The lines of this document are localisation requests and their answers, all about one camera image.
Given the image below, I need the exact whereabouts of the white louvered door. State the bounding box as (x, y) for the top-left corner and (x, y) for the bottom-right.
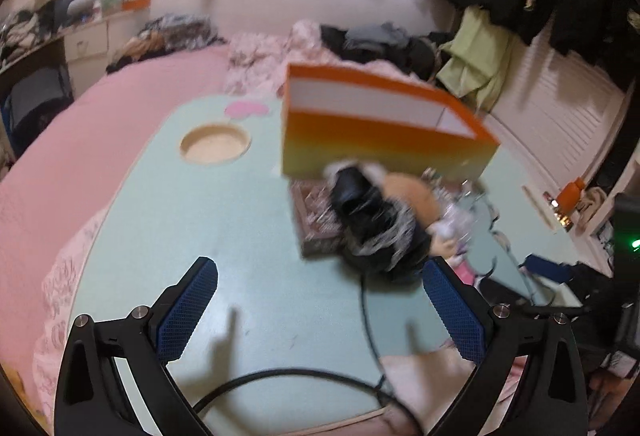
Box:
(492, 33), (631, 197)

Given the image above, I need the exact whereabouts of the patterned clothes pile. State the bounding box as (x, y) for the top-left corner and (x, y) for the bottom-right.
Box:
(105, 14), (228, 76)

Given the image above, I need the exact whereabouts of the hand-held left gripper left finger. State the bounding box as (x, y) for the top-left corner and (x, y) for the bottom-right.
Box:
(52, 257), (219, 436)

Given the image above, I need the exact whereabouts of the orange bottle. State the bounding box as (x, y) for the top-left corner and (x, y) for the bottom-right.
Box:
(556, 178), (587, 217)

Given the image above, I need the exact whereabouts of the black frilly cloth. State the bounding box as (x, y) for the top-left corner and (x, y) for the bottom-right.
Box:
(322, 158), (436, 285)

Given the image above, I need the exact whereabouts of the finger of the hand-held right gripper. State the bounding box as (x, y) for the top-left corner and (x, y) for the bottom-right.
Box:
(522, 254), (621, 309)

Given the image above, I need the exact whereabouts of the black cable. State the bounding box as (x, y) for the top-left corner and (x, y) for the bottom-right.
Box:
(190, 273), (426, 436)

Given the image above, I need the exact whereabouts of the black chair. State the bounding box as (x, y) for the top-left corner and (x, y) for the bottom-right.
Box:
(0, 66), (73, 157)

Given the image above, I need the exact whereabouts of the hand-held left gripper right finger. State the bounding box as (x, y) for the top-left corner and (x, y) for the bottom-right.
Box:
(422, 257), (588, 436)

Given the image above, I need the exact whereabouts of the dark clothes pile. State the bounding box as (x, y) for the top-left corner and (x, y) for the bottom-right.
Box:
(320, 22), (456, 81)

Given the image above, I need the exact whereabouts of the pink bed sheet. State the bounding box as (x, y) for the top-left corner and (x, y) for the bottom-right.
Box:
(0, 43), (236, 397)

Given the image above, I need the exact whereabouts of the orange cardboard box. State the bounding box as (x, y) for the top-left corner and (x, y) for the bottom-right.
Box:
(280, 63), (501, 179)

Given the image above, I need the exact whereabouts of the dark red patterned small box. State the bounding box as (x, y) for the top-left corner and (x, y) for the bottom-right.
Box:
(290, 180), (351, 261)

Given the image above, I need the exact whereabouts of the yellow-green garment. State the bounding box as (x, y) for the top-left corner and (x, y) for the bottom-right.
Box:
(435, 6), (513, 111)

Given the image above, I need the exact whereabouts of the white desk with drawers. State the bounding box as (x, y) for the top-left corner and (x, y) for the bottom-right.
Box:
(0, 6), (153, 89)

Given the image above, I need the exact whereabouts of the pile of mixed clothes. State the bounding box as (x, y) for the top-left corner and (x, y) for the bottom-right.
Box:
(0, 0), (71, 66)

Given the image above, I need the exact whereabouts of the light green lap table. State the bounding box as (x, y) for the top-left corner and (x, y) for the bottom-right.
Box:
(65, 94), (556, 422)

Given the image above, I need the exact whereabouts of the cream cloth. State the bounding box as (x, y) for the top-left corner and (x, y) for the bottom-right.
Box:
(580, 186), (616, 231)

